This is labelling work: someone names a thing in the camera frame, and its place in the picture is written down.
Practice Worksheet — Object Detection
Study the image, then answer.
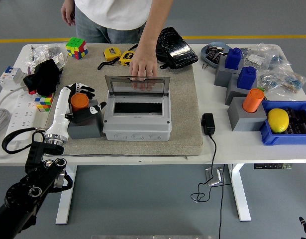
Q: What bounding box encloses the person's right hand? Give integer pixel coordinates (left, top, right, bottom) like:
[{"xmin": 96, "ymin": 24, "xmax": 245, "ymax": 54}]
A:
[{"xmin": 60, "ymin": 0, "xmax": 76, "ymax": 27}]

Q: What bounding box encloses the person's left hand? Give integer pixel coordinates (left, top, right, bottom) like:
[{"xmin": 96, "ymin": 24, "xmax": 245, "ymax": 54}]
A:
[{"xmin": 129, "ymin": 46, "xmax": 159, "ymax": 92}]

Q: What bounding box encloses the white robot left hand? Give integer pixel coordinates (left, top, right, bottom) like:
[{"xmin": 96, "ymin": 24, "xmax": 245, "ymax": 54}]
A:
[{"xmin": 44, "ymin": 83, "xmax": 107, "ymax": 144}]

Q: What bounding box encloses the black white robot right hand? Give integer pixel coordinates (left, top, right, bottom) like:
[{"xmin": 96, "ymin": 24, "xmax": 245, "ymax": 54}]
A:
[{"xmin": 299, "ymin": 216, "xmax": 306, "ymax": 239}]

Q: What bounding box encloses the orange cylindrical battery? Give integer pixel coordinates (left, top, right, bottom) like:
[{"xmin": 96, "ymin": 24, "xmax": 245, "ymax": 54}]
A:
[
  {"xmin": 70, "ymin": 93, "xmax": 90, "ymax": 113},
  {"xmin": 242, "ymin": 88, "xmax": 265, "ymax": 113}
]

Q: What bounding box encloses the grey holder block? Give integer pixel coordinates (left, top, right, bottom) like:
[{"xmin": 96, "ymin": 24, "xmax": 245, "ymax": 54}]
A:
[
  {"xmin": 224, "ymin": 73, "xmax": 258, "ymax": 106},
  {"xmin": 214, "ymin": 56, "xmax": 244, "ymax": 88},
  {"xmin": 227, "ymin": 97, "xmax": 268, "ymax": 132},
  {"xmin": 67, "ymin": 99, "xmax": 105, "ymax": 140}
]

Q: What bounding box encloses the grey electrical box clear lid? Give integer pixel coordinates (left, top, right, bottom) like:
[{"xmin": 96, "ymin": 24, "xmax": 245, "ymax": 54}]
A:
[{"xmin": 102, "ymin": 75, "xmax": 173, "ymax": 142}]

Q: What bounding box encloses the yellow tape measure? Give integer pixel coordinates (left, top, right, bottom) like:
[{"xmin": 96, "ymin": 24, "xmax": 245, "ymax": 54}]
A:
[
  {"xmin": 97, "ymin": 47, "xmax": 123, "ymax": 71},
  {"xmin": 119, "ymin": 50, "xmax": 135, "ymax": 67}
]

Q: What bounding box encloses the small colourful puzzle cube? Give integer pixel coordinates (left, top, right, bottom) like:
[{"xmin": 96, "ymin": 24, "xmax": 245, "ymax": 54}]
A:
[{"xmin": 34, "ymin": 93, "xmax": 55, "ymax": 113}]

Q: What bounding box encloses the large colourful puzzle cube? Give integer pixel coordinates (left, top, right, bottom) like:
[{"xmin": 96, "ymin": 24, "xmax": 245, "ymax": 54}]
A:
[{"xmin": 66, "ymin": 37, "xmax": 89, "ymax": 60}]

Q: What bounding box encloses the white power strip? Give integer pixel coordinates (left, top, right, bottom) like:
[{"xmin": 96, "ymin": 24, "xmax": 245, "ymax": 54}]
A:
[{"xmin": 4, "ymin": 91, "xmax": 41, "ymax": 144}]

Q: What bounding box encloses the clear bag of small parts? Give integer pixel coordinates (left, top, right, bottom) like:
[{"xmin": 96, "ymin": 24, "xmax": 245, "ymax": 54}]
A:
[{"xmin": 33, "ymin": 43, "xmax": 69, "ymax": 70}]

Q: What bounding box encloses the black cloth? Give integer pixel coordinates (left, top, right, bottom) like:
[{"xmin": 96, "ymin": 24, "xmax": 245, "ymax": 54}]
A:
[{"xmin": 22, "ymin": 59, "xmax": 62, "ymax": 97}]

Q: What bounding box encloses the person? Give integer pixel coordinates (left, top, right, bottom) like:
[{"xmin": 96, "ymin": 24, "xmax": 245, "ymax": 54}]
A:
[{"xmin": 74, "ymin": 0, "xmax": 153, "ymax": 44}]

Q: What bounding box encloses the small white plastic part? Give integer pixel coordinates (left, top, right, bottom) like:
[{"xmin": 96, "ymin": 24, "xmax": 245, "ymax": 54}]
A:
[{"xmin": 53, "ymin": 55, "xmax": 66, "ymax": 69}]

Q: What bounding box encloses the grey-brown mat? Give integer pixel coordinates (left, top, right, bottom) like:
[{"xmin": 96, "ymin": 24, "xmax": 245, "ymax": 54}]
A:
[{"xmin": 40, "ymin": 44, "xmax": 204, "ymax": 157}]

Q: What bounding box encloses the blue-grey shallow dish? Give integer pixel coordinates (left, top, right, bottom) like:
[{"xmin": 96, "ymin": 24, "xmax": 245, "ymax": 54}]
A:
[{"xmin": 201, "ymin": 41, "xmax": 233, "ymax": 68}]

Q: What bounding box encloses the white circuit breaker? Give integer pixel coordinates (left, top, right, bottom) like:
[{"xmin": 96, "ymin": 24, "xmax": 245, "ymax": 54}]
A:
[{"xmin": 0, "ymin": 66, "xmax": 26, "ymax": 91}]

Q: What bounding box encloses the black table control panel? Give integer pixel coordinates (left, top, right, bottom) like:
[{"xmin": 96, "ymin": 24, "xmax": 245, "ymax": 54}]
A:
[{"xmin": 254, "ymin": 163, "xmax": 293, "ymax": 170}]

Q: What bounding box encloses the white table leg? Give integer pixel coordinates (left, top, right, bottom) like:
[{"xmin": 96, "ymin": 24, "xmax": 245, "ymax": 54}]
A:
[
  {"xmin": 227, "ymin": 163, "xmax": 252, "ymax": 222},
  {"xmin": 55, "ymin": 164, "xmax": 78, "ymax": 225}
]

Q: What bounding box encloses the blue bottle-shaped block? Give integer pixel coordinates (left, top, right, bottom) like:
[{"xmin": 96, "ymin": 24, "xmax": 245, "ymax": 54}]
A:
[
  {"xmin": 236, "ymin": 66, "xmax": 257, "ymax": 90},
  {"xmin": 224, "ymin": 47, "xmax": 244, "ymax": 70}
]

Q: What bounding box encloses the blue plastic bin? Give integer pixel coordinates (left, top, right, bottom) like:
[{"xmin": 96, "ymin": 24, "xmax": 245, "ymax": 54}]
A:
[{"xmin": 259, "ymin": 100, "xmax": 306, "ymax": 146}]

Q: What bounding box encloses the yellow lemon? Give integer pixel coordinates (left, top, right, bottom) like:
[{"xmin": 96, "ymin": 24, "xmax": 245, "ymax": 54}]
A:
[{"xmin": 267, "ymin": 108, "xmax": 290, "ymax": 133}]

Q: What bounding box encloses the clear bag with white label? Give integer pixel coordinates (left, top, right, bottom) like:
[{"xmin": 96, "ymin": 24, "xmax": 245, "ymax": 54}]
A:
[{"xmin": 242, "ymin": 43, "xmax": 272, "ymax": 70}]

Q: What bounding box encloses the clear bag of blue parts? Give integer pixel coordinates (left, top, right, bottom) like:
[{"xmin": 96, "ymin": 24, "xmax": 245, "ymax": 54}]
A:
[{"xmin": 266, "ymin": 44, "xmax": 293, "ymax": 74}]

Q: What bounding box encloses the clear bag of mixed parts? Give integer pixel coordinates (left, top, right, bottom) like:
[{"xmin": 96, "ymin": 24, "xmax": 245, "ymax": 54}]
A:
[{"xmin": 256, "ymin": 66, "xmax": 306, "ymax": 97}]

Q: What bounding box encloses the black glossy case with strap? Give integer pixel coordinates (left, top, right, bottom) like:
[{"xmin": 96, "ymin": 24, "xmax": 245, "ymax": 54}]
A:
[{"xmin": 129, "ymin": 26, "xmax": 199, "ymax": 70}]

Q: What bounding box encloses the black power adapter with cord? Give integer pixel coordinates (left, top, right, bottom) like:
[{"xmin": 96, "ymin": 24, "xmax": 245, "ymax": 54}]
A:
[{"xmin": 191, "ymin": 113, "xmax": 233, "ymax": 239}]

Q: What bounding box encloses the silver metal bracket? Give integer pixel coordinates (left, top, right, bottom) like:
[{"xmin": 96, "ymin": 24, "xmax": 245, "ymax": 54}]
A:
[{"xmin": 204, "ymin": 168, "xmax": 223, "ymax": 187}]

